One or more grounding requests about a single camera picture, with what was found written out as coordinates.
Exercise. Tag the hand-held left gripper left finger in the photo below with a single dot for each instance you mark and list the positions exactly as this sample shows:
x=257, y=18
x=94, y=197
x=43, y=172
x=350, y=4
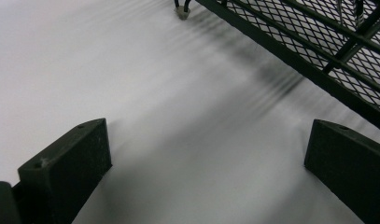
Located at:
x=66, y=168

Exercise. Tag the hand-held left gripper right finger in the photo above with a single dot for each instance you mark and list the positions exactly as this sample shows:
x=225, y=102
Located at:
x=349, y=161

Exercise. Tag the black metal mesh rack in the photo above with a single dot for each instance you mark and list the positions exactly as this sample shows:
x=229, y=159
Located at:
x=302, y=62

